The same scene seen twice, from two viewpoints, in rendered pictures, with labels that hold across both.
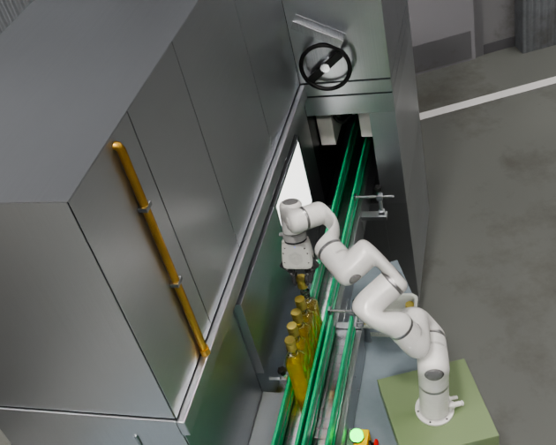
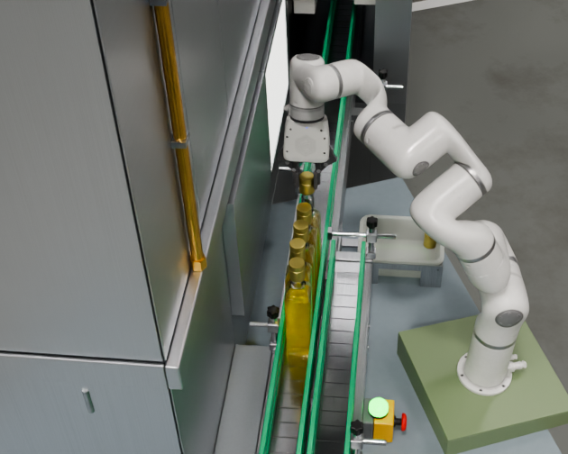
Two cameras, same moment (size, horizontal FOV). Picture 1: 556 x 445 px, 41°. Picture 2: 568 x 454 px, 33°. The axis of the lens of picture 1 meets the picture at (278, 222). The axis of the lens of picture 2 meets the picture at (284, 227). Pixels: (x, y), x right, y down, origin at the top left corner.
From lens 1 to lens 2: 61 cm
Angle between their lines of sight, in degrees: 11
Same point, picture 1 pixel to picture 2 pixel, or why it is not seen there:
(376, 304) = (450, 207)
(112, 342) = (90, 222)
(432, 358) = (510, 295)
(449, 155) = (420, 65)
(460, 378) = not seen: hidden behind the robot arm
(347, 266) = (412, 148)
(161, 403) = (146, 335)
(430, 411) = (484, 373)
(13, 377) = not seen: outside the picture
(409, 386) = (444, 341)
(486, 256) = not seen: hidden behind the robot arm
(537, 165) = (535, 85)
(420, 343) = (501, 269)
